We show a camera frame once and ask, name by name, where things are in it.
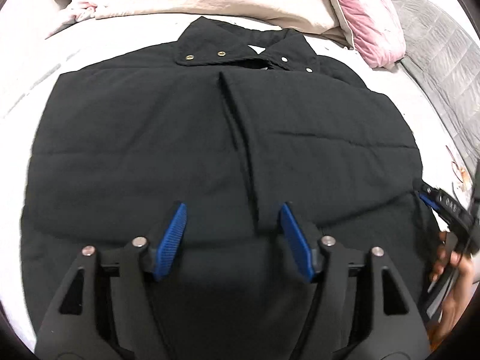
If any pink velvet pillow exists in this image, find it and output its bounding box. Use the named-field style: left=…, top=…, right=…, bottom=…
left=330, top=0, right=406, bottom=69

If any grey quilted headboard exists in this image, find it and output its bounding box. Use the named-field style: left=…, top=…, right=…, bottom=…
left=391, top=0, right=479, bottom=172

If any large black coat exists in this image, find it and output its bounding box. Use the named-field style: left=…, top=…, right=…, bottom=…
left=21, top=18, right=438, bottom=359

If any person's right hand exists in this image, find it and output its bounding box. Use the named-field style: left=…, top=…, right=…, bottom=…
left=429, top=232, right=476, bottom=349

